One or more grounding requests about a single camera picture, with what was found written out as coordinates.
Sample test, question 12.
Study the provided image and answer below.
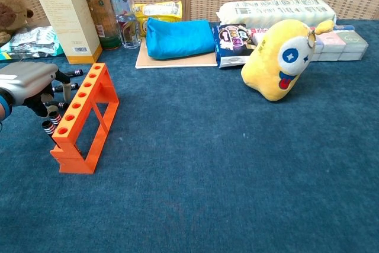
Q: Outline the orange tube rack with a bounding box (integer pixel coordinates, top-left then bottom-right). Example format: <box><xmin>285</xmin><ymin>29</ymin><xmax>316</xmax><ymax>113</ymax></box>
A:
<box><xmin>49</xmin><ymin>62</ymin><xmax>120</xmax><ymax>175</ymax></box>

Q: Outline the yellow plush toy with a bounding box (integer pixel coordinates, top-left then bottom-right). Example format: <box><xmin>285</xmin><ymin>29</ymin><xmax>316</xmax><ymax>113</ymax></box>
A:
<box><xmin>240</xmin><ymin>18</ymin><xmax>335</xmax><ymax>102</ymax></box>

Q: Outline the folded blue cloth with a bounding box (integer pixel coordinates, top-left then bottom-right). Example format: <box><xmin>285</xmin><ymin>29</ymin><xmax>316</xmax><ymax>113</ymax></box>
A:
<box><xmin>145</xmin><ymin>17</ymin><xmax>216</xmax><ymax>60</ymax></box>

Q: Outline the clear water bottle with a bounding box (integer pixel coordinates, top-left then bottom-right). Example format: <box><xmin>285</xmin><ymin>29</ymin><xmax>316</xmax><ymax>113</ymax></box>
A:
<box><xmin>110</xmin><ymin>0</ymin><xmax>142</xmax><ymax>50</ymax></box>

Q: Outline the tan flat board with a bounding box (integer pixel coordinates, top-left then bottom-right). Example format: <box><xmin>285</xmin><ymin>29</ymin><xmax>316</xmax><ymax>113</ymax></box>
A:
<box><xmin>135</xmin><ymin>38</ymin><xmax>219</xmax><ymax>69</ymax></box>

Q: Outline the cream yellow carton box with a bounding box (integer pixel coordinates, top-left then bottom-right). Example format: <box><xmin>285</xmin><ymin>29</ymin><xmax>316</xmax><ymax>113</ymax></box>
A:
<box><xmin>29</xmin><ymin>0</ymin><xmax>103</xmax><ymax>65</ymax></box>

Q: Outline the pastel pocket tissue multipack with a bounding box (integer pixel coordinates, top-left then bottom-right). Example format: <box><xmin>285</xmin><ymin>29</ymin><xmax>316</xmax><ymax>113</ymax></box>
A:
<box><xmin>309</xmin><ymin>30</ymin><xmax>370</xmax><ymax>63</ymax></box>

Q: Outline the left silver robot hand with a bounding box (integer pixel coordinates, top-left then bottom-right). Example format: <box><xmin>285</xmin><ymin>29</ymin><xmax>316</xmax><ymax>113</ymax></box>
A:
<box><xmin>0</xmin><ymin>62</ymin><xmax>72</xmax><ymax>117</ymax></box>

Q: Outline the dark purple printed packet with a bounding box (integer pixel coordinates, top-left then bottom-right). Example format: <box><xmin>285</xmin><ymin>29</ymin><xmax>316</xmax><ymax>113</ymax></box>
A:
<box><xmin>211</xmin><ymin>23</ymin><xmax>257</xmax><ymax>69</ymax></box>

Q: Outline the green tea bottle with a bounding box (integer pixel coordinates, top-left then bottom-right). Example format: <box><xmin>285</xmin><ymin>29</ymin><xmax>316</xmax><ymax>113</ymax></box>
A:
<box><xmin>81</xmin><ymin>0</ymin><xmax>122</xmax><ymax>50</ymax></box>

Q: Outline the brown capybara plush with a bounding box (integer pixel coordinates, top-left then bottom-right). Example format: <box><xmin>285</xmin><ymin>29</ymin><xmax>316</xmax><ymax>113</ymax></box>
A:
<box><xmin>0</xmin><ymin>0</ymin><xmax>34</xmax><ymax>47</ymax></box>

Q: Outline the yellow snack bag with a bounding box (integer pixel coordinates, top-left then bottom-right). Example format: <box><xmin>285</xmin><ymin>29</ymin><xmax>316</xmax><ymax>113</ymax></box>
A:
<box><xmin>133</xmin><ymin>1</ymin><xmax>183</xmax><ymax>37</ymax></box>

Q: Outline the large white tissue pack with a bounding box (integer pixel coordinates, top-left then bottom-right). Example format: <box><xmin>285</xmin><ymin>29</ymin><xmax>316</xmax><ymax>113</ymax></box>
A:
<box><xmin>216</xmin><ymin>0</ymin><xmax>338</xmax><ymax>30</ymax></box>

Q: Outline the silver wet wipes pack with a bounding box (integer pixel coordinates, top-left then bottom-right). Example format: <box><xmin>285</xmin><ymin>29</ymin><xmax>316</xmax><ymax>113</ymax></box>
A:
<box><xmin>0</xmin><ymin>25</ymin><xmax>65</xmax><ymax>62</ymax></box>

